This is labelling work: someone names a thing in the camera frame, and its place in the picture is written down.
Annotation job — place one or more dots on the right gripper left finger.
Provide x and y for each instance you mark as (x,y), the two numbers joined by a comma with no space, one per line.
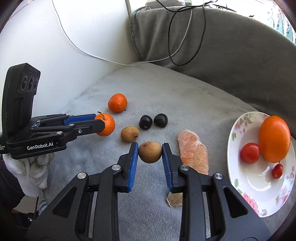
(87,207)

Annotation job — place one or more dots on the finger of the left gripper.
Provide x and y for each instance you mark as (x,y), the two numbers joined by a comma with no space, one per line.
(85,130)
(78,118)

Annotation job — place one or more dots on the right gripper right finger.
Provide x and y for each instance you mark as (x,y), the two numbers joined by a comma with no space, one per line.
(212,209)

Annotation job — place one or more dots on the mandarin with stem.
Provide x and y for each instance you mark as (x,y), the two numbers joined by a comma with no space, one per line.
(108,121)

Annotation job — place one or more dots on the mandarin without stem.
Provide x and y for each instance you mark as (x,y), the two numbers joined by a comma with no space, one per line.
(117,103)

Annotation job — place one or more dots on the brown longan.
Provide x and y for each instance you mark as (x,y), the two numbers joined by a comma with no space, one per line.
(129,134)
(150,152)

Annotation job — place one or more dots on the peeled pomelo segment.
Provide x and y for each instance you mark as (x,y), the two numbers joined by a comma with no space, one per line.
(193,152)

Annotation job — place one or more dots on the dark plum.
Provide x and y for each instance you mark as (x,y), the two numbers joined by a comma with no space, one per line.
(145,122)
(161,120)

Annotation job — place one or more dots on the larger red cherry tomato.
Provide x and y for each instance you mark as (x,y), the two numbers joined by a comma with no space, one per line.
(250,153)

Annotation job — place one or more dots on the smaller red cherry tomato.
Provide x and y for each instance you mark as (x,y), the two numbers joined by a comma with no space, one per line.
(278,171)

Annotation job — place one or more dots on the white gloved left hand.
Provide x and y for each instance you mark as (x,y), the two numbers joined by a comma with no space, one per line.
(31,173)

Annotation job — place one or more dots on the small pomelo peel piece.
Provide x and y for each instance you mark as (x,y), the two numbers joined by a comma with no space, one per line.
(174,199)

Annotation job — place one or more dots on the white floral plate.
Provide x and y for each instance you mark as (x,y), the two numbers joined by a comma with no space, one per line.
(255,182)

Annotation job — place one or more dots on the light grey seat cushion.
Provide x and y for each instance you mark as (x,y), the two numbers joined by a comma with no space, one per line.
(189,104)

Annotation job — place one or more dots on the large orange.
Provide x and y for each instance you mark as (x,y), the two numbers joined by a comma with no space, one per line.
(274,139)

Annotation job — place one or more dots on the dark grey back cushion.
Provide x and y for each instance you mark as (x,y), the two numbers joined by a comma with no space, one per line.
(237,54)

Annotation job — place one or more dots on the teal refill pouches row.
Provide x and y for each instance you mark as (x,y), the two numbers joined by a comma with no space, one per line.
(280,22)

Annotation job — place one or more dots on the black left camera box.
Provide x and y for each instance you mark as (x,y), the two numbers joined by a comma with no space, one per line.
(20,87)

